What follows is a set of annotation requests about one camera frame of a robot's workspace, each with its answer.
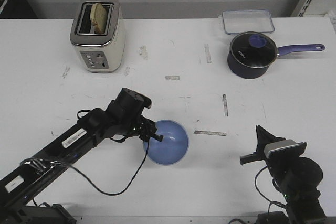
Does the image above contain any black box in corner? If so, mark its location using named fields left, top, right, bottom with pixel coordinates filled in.
left=1, top=0, right=37, bottom=19

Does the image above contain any clear plastic food container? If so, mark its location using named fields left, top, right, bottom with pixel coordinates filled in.
left=218, top=9, right=275, bottom=35

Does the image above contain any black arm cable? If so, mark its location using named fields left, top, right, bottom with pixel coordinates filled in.
left=23, top=108, right=158, bottom=196
left=227, top=166, right=287, bottom=224

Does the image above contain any cream and chrome toaster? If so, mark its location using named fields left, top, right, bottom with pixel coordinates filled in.
left=70, top=0, right=125, bottom=73

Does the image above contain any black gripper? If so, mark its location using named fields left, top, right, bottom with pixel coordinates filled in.
left=239, top=125, right=285, bottom=165
left=131, top=116, right=163, bottom=142

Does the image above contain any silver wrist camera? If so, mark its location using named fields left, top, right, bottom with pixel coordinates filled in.
left=264, top=140, right=307, bottom=159

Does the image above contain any blue bowl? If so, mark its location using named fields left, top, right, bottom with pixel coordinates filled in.
left=148, top=120, right=189, bottom=165

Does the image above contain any glass lid with blue knob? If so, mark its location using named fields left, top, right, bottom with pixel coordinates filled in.
left=230, top=31, right=278, bottom=68

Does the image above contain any toasted bread slice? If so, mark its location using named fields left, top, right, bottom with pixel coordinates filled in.
left=90, top=3, right=108, bottom=34

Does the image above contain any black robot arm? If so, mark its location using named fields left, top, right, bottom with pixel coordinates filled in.
left=240, top=125, right=327, bottom=223
left=1, top=88, right=163, bottom=223

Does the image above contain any dark blue saucepan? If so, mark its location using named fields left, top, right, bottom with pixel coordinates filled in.
left=227, top=31, right=325, bottom=79

